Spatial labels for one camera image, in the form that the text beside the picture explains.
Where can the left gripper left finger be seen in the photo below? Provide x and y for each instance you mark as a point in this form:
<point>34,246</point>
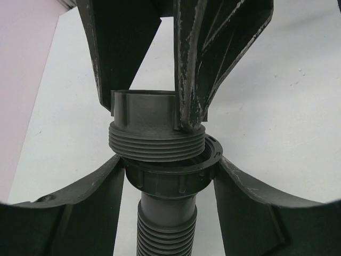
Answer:
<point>79,219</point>

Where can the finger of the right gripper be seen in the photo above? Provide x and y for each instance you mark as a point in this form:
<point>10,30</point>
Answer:
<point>119,34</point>
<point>210,38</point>

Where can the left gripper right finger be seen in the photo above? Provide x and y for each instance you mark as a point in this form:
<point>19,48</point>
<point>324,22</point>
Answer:
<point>257,219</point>

